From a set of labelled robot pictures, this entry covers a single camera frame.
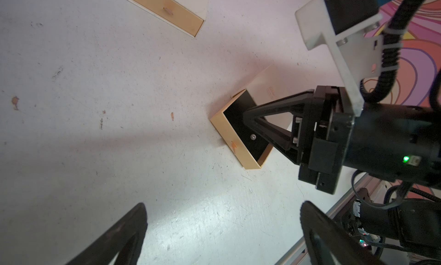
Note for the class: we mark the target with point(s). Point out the cream jewelry box near stack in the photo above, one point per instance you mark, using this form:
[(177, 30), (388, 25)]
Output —
[(187, 16)]

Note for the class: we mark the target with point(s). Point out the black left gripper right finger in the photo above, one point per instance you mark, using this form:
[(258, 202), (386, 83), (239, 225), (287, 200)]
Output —
[(327, 243)]

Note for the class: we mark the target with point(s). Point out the cream drawer jewelry box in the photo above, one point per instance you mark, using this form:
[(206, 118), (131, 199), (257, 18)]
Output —
[(249, 148)]

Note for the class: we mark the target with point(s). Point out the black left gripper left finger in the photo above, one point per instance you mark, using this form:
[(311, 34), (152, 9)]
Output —
[(122, 243)]

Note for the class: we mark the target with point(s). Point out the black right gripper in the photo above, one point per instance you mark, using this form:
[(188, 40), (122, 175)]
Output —
[(327, 122)]

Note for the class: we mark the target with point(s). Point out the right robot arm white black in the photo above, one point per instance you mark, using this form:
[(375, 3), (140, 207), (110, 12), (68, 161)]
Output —
[(396, 143)]

